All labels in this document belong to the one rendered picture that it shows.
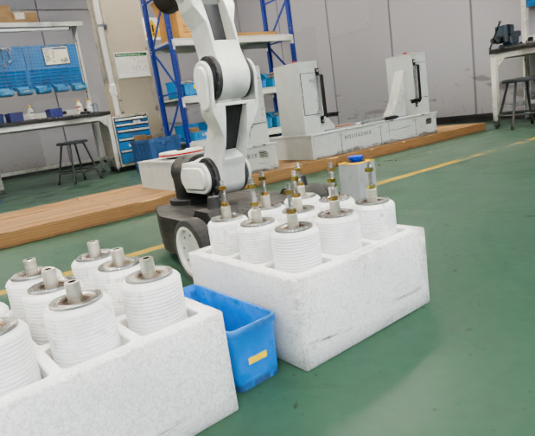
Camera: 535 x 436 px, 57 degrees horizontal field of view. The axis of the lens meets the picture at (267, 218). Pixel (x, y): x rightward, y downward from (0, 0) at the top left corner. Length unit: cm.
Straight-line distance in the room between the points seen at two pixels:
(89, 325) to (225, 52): 113
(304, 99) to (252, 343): 302
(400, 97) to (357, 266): 380
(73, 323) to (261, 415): 34
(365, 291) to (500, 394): 31
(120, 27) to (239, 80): 601
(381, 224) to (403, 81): 372
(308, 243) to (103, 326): 40
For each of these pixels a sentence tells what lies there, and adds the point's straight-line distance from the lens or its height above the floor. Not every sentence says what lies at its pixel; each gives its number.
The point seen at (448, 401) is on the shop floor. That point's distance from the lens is 88.
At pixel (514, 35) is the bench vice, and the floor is 85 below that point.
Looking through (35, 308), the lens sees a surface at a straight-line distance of 87.
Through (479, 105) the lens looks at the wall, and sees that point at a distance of 667.
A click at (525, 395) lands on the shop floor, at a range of 90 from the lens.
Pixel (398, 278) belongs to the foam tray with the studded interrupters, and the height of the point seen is 9.
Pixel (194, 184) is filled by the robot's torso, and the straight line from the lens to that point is 182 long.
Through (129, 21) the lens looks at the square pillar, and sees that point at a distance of 769.
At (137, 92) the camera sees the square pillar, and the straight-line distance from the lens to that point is 753.
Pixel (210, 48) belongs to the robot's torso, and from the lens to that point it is 168.
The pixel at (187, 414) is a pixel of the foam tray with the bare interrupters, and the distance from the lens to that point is 84.
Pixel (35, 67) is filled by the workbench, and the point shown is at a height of 142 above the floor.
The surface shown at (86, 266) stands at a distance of 100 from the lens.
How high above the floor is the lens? 48
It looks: 12 degrees down
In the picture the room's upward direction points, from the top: 8 degrees counter-clockwise
